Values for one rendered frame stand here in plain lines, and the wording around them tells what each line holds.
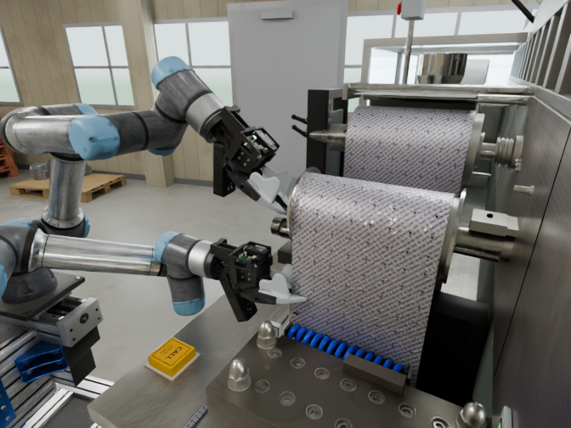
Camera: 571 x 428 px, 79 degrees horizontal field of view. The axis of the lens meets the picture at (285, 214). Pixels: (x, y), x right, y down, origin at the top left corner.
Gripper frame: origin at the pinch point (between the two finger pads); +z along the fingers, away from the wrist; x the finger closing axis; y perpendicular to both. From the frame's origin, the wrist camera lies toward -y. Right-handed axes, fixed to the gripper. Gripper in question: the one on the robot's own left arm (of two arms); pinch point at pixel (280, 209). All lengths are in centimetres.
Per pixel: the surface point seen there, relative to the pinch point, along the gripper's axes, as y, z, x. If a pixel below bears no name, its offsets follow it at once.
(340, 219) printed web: 10.3, 8.7, -4.2
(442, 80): 27, -1, 68
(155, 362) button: -37.8, 5.1, -17.6
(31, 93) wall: -363, -420, 233
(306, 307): -7.7, 16.7, -4.5
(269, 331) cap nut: -11.0, 15.0, -11.8
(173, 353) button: -36.2, 6.4, -14.3
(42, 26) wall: -266, -438, 245
